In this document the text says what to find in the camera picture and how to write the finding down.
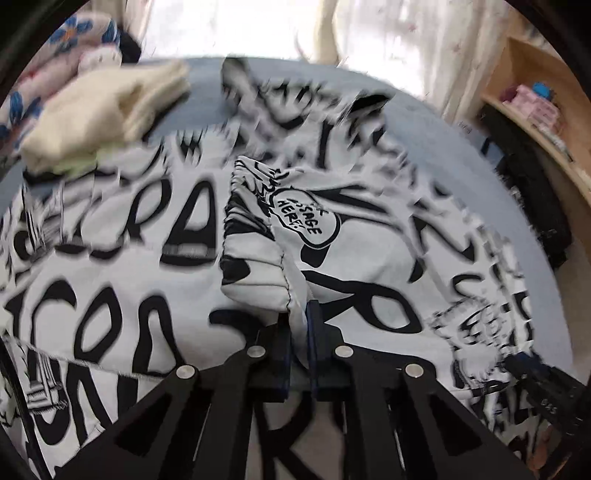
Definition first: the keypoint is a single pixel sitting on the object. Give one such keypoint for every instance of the blue toy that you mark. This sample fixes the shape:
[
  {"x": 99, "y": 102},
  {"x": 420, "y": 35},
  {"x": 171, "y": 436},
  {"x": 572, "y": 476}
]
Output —
[{"x": 542, "y": 90}]

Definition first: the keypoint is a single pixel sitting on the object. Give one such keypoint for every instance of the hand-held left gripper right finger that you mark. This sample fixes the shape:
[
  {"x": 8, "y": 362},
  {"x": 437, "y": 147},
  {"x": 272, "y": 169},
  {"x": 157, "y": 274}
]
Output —
[{"x": 312, "y": 350}]

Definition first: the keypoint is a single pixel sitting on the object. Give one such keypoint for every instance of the light green cloth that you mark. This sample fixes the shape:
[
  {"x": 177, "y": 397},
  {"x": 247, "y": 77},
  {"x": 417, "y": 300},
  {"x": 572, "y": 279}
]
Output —
[{"x": 85, "y": 159}]

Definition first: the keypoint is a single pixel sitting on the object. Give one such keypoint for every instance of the cream curtain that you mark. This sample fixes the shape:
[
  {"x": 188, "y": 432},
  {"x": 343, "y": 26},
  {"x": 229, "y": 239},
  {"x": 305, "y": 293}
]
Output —
[{"x": 330, "y": 32}]

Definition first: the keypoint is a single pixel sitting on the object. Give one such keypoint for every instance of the folded cream cloth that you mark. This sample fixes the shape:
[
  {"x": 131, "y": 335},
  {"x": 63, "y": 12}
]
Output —
[{"x": 101, "y": 120}]

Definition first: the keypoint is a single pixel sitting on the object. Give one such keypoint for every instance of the white cat plush toy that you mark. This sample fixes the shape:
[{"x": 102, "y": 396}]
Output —
[{"x": 99, "y": 57}]

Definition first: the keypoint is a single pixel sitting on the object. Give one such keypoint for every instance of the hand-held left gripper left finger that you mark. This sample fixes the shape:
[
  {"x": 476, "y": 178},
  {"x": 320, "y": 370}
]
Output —
[{"x": 285, "y": 355}]

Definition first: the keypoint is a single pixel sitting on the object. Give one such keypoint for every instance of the wooden shelf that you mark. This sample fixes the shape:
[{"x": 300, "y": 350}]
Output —
[{"x": 545, "y": 64}]

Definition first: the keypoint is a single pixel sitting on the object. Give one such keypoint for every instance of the bed with blue sheet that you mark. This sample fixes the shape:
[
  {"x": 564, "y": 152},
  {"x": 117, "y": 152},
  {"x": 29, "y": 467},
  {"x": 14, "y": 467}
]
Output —
[{"x": 471, "y": 152}]

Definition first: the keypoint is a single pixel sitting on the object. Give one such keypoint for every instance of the black bag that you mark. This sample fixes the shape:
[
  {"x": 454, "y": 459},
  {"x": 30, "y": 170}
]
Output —
[{"x": 531, "y": 203}]

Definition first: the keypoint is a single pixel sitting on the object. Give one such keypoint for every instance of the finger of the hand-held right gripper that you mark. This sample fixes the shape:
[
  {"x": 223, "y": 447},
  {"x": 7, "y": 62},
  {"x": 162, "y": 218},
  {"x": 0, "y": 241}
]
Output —
[{"x": 531, "y": 367}]

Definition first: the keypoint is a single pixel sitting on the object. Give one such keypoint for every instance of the purple item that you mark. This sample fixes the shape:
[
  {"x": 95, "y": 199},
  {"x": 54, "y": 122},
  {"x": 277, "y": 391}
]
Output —
[{"x": 508, "y": 94}]

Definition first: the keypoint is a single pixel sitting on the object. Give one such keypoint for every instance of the floral blanket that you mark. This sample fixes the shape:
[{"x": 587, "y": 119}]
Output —
[{"x": 32, "y": 60}]

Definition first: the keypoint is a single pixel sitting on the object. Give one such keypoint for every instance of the black fabric item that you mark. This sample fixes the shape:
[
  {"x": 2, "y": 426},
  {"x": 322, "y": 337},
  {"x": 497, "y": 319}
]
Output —
[{"x": 130, "y": 46}]

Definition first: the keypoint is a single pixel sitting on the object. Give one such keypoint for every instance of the white black printed garment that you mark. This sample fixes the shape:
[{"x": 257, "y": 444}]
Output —
[{"x": 152, "y": 286}]

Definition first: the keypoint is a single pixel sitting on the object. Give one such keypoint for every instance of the pink box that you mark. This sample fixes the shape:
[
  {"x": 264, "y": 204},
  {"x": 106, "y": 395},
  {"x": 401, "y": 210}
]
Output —
[{"x": 535, "y": 108}]

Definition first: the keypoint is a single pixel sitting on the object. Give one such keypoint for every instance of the white sheer curtain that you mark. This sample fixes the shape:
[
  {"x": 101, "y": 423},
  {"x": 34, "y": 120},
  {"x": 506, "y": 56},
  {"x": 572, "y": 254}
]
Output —
[{"x": 258, "y": 27}]

